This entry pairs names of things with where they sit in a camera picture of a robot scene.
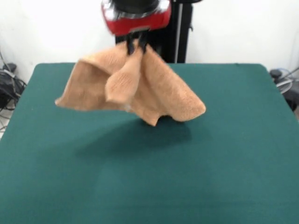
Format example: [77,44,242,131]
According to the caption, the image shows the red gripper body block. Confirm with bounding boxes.
[100,0,172,36]

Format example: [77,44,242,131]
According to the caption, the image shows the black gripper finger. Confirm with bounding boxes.
[126,34,135,56]
[138,32,148,54]

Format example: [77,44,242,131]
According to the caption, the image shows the orange terry towel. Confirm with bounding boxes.
[55,43,207,127]

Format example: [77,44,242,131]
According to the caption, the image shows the dark green table cloth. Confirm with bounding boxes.
[0,62,299,224]

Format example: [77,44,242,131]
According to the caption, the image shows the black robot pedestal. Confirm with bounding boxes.
[114,0,195,64]

